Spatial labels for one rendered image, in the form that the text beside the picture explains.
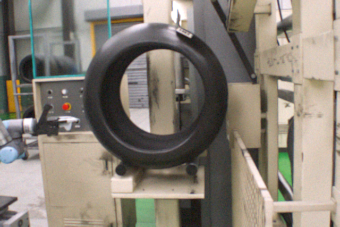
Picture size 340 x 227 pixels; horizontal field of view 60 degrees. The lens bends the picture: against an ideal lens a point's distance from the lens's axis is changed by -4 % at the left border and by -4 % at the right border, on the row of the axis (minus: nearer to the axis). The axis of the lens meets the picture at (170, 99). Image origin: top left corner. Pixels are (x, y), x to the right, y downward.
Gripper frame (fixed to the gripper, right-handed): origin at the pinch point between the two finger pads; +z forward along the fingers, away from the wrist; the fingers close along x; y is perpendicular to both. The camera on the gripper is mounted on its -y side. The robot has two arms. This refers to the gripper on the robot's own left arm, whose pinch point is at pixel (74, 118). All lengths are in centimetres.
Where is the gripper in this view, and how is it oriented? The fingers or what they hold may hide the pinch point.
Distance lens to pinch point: 161.4
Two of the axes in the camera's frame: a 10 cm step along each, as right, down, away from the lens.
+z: 9.6, -0.7, 2.6
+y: 0.1, 9.7, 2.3
